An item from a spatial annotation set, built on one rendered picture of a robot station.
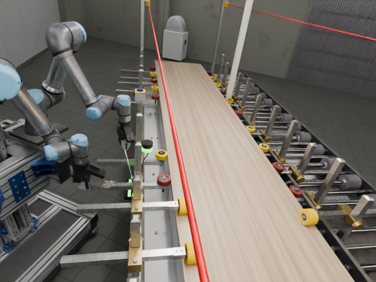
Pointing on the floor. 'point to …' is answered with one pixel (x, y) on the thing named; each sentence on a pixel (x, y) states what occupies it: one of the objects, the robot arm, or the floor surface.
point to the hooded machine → (175, 40)
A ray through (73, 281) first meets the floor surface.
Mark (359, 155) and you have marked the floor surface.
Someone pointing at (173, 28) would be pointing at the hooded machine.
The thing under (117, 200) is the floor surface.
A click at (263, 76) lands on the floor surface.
